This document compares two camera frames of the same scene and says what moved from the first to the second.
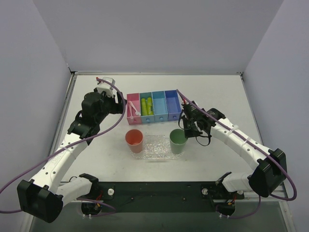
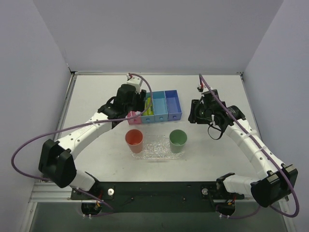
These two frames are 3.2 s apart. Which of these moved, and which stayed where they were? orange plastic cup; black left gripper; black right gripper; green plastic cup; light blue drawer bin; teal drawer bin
Moved: black left gripper; black right gripper
Stayed: orange plastic cup; teal drawer bin; light blue drawer bin; green plastic cup
